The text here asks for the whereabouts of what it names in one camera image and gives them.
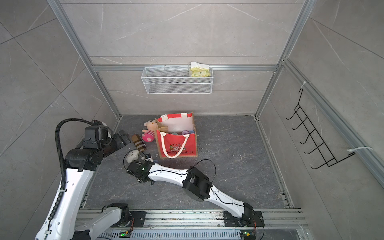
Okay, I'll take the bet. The black wire hook rack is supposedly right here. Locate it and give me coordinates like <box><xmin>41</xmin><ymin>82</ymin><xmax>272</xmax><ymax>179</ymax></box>
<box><xmin>286</xmin><ymin>89</ymin><xmax>356</xmax><ymax>170</ymax></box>

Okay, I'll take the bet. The white wire mesh basket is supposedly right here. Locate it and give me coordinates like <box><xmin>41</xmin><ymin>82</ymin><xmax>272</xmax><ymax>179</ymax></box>
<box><xmin>141</xmin><ymin>66</ymin><xmax>214</xmax><ymax>95</ymax></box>

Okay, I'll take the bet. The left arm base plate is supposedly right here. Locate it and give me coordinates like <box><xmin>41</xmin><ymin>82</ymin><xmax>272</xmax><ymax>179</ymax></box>
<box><xmin>117</xmin><ymin>211</ymin><xmax>147</xmax><ymax>228</ymax></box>

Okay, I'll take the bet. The plaid brown pouch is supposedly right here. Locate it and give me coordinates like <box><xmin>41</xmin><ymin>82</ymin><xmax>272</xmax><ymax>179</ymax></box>
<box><xmin>131</xmin><ymin>134</ymin><xmax>147</xmax><ymax>152</ymax></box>

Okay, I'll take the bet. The pink striped plush doll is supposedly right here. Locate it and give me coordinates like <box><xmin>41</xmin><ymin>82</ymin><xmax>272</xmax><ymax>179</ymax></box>
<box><xmin>142</xmin><ymin>120</ymin><xmax>161</xmax><ymax>143</ymax></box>

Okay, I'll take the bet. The red canvas jute bag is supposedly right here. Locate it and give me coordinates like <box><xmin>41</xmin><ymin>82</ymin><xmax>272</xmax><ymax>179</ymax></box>
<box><xmin>155</xmin><ymin>113</ymin><xmax>198</xmax><ymax>159</ymax></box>

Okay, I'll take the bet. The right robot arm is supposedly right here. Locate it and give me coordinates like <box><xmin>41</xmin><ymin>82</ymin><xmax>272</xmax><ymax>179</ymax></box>
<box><xmin>123</xmin><ymin>150</ymin><xmax>265</xmax><ymax>229</ymax></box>

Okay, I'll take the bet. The yellow packet in basket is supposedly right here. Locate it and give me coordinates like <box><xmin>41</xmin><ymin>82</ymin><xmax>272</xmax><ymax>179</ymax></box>
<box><xmin>189</xmin><ymin>62</ymin><xmax>212</xmax><ymax>78</ymax></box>

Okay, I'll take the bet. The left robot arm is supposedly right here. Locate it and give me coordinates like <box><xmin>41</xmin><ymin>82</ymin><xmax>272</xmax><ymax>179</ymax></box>
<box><xmin>35</xmin><ymin>118</ymin><xmax>133</xmax><ymax>240</ymax></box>

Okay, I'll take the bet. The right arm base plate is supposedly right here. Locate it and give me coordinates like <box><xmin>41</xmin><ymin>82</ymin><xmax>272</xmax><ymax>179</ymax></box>
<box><xmin>224</xmin><ymin>211</ymin><xmax>265</xmax><ymax>227</ymax></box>

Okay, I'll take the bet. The white fluffy plush toy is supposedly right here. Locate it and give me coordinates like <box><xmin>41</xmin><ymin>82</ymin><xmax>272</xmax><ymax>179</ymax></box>
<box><xmin>125</xmin><ymin>150</ymin><xmax>145</xmax><ymax>164</ymax></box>

